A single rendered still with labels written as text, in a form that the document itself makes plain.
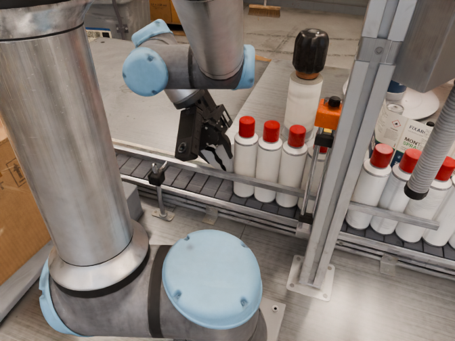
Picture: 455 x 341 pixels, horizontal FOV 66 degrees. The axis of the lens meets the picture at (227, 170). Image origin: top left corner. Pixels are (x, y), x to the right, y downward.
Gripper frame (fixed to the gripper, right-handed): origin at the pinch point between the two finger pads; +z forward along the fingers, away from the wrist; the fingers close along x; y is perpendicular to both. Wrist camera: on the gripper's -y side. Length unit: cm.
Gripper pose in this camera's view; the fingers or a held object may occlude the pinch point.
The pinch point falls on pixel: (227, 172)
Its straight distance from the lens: 81.4
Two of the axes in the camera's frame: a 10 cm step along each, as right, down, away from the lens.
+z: 4.7, 7.6, 4.5
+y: 3.4, -6.2, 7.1
